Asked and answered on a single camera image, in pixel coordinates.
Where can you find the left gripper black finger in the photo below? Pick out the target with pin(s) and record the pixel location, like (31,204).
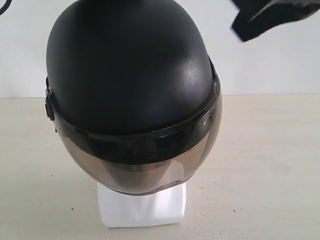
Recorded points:
(255,17)

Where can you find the black helmet with tinted visor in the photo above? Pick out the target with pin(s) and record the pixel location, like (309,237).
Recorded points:
(132,92)

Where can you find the white mannequin head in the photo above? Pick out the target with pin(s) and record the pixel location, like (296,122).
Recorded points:
(164,207)

